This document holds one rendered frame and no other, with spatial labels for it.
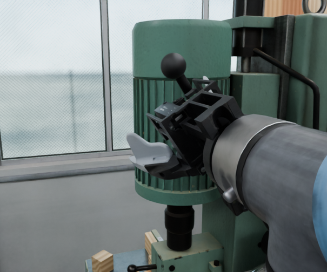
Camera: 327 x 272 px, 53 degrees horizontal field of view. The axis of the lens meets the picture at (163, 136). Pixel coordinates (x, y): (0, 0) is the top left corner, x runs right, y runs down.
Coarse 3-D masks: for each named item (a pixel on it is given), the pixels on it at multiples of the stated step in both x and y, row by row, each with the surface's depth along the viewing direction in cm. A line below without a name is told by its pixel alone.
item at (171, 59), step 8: (168, 56) 43; (176, 56) 43; (168, 64) 43; (176, 64) 43; (184, 64) 44; (168, 72) 44; (176, 72) 43; (176, 80) 45; (184, 80) 45; (184, 88) 45; (264, 224) 56; (264, 240) 59; (264, 248) 59
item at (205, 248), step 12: (192, 240) 70; (204, 240) 70; (216, 240) 70; (156, 252) 66; (168, 252) 66; (180, 252) 66; (192, 252) 66; (204, 252) 66; (216, 252) 67; (156, 264) 67; (168, 264) 64; (180, 264) 65; (192, 264) 66; (204, 264) 67
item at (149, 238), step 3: (147, 234) 96; (150, 234) 96; (147, 237) 95; (150, 237) 94; (153, 237) 94; (147, 240) 95; (150, 240) 93; (153, 240) 93; (156, 240) 93; (147, 243) 95; (150, 243) 92; (147, 246) 95; (150, 246) 92; (147, 249) 96; (150, 249) 92; (150, 252) 93
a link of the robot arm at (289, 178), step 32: (288, 128) 23; (256, 160) 22; (288, 160) 20; (320, 160) 18; (256, 192) 22; (288, 192) 19; (320, 192) 17; (288, 224) 19; (320, 224) 16; (288, 256) 19; (320, 256) 18
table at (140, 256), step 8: (144, 248) 98; (120, 256) 94; (128, 256) 94; (136, 256) 94; (144, 256) 94; (88, 264) 90; (120, 264) 90; (128, 264) 90; (136, 264) 90; (144, 264) 90
